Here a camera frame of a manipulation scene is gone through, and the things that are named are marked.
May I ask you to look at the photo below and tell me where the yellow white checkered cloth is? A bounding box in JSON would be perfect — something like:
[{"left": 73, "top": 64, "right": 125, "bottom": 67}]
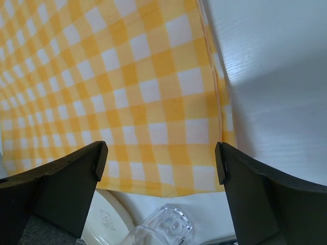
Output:
[{"left": 1, "top": 1, "right": 236, "bottom": 197}]

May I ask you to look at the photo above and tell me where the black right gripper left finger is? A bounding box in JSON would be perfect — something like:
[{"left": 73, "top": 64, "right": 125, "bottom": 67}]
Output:
[{"left": 1, "top": 141, "right": 108, "bottom": 244}]

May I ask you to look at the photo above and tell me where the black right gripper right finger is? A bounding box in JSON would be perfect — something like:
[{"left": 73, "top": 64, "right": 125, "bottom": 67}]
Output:
[{"left": 215, "top": 142, "right": 326, "bottom": 244}]

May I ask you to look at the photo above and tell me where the cream round plate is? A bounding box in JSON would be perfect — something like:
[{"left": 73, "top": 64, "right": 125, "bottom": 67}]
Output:
[{"left": 81, "top": 189, "right": 134, "bottom": 244}]

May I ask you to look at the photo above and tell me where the clear drinking glass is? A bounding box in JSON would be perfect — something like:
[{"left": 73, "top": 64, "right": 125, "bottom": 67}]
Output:
[{"left": 121, "top": 204, "right": 193, "bottom": 245}]

